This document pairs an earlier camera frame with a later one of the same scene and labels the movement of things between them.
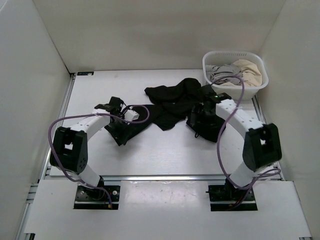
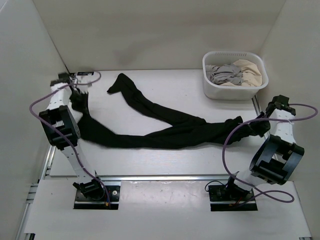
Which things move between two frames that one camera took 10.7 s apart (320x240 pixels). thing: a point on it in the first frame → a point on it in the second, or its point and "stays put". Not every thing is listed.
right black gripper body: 207,118 → 259,127
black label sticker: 89,73 stays put
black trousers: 171,103 → 188,131
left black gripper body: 116,128 → 78,100
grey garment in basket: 213,72 stays put
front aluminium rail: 179,178 stays put
